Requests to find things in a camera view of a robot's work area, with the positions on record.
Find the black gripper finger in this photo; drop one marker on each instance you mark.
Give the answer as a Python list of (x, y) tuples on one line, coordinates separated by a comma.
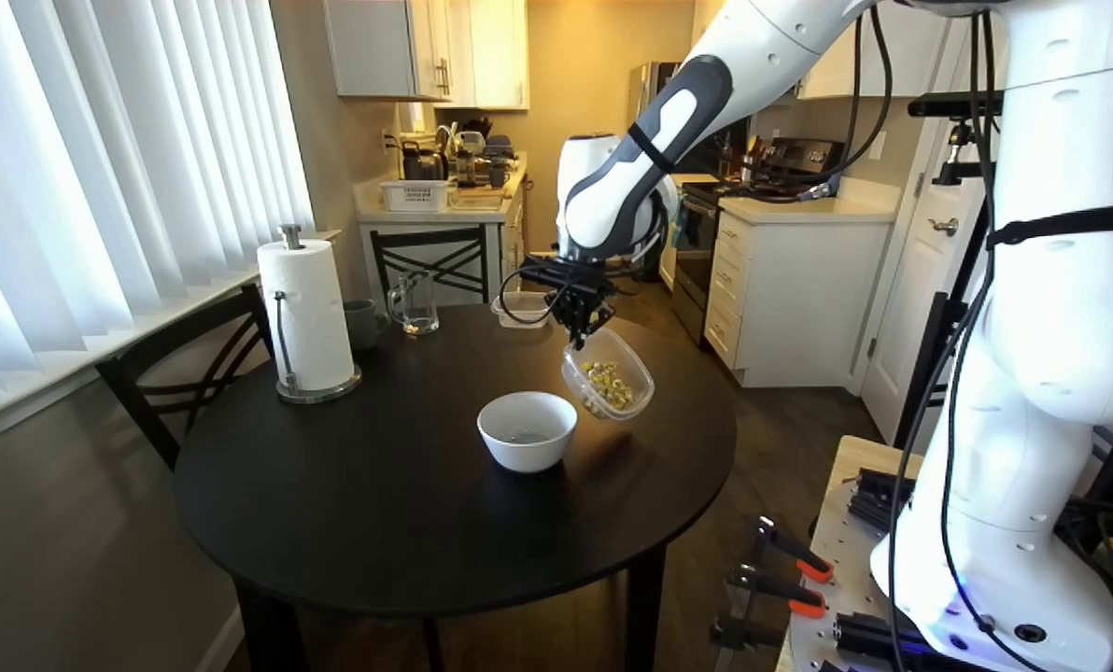
[(580, 334)]

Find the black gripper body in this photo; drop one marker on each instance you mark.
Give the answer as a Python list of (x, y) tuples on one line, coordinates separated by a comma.
[(577, 289)]

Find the clear plastic lunchbox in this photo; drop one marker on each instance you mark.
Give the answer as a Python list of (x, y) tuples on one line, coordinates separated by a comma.
[(607, 346)]

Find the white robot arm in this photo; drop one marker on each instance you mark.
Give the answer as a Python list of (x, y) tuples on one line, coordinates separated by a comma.
[(974, 559)]

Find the white ceramic bowl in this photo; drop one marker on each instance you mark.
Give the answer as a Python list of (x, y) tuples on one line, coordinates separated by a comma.
[(527, 429)]

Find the small clear plastic container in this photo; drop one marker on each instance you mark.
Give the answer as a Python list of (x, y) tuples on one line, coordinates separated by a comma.
[(520, 310)]

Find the yellow wrapped candies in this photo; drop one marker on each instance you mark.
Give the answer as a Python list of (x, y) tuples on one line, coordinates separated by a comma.
[(607, 391)]

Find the black wooden chair back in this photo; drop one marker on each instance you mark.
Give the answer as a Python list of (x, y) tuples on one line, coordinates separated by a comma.
[(455, 259)]

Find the black wooden chair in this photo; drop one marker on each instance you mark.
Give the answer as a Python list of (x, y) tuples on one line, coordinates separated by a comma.
[(455, 259), (178, 371)]

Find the clear drinking glass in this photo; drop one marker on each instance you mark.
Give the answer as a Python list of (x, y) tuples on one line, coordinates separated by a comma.
[(414, 302)]

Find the white container on counter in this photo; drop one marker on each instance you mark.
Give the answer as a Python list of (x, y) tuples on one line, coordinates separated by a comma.
[(418, 195)]

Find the white kitchen counter cabinet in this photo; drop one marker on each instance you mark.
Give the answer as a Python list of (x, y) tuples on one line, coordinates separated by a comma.
[(795, 281)]

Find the white upper cabinets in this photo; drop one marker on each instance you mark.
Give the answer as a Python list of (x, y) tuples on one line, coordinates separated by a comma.
[(456, 52)]

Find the round black table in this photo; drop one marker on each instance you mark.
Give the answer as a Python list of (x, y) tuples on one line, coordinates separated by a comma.
[(389, 504)]

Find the white paper towel roll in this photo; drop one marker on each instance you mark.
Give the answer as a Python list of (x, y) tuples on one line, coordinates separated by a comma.
[(309, 316)]

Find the black orange clamp upper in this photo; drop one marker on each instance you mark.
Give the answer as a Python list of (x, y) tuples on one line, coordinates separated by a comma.
[(786, 541)]

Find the black orange clamp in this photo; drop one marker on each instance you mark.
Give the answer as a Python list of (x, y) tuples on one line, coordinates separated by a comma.
[(786, 541), (805, 602)]

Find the metal paper towel holder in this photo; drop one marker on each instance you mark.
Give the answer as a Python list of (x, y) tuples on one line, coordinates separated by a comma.
[(286, 356)]

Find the black orange clamp lower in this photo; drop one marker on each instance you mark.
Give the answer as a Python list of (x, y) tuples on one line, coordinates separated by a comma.
[(805, 602)]

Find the white door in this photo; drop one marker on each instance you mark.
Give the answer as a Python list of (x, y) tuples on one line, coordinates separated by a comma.
[(925, 249)]

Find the black wooden chair left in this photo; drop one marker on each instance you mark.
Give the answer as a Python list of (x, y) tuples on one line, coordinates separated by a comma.
[(178, 371)]

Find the white window blinds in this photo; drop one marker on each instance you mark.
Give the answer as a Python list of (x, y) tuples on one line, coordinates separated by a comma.
[(146, 152)]

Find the black camera stand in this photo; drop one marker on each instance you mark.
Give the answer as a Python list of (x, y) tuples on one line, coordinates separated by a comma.
[(969, 198)]

